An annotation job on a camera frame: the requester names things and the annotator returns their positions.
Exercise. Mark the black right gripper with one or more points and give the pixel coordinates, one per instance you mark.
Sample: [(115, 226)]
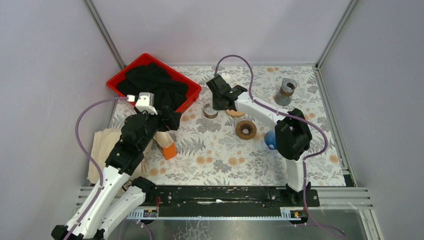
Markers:
[(215, 106)]

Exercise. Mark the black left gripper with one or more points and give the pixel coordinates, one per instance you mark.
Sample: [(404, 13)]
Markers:
[(166, 116)]

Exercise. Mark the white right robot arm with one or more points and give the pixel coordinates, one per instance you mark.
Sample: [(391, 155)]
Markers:
[(292, 135)]

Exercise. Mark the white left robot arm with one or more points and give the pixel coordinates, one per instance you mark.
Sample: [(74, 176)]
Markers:
[(98, 216)]

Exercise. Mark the orange coffee filter box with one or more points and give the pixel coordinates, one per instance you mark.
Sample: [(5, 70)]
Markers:
[(165, 144)]

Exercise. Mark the blue ribbed glass dripper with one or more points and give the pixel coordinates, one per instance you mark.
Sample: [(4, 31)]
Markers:
[(270, 140)]

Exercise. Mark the clear glass carafe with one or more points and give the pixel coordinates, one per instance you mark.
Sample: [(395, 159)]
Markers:
[(209, 112)]

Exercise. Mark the red plastic tray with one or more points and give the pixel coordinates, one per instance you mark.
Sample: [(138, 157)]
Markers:
[(145, 59)]

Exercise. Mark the black cloth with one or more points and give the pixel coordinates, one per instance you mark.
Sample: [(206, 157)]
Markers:
[(154, 79)]

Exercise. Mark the beige cloth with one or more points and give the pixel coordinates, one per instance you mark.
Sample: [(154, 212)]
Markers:
[(103, 143)]

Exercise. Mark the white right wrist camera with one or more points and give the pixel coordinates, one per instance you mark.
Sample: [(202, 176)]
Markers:
[(225, 76)]

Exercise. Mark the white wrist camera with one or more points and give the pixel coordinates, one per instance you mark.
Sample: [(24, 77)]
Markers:
[(225, 76), (143, 102)]

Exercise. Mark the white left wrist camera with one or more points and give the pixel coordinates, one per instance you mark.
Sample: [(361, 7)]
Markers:
[(143, 102)]

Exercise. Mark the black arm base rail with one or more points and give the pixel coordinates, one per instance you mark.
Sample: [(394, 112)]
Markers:
[(214, 201)]

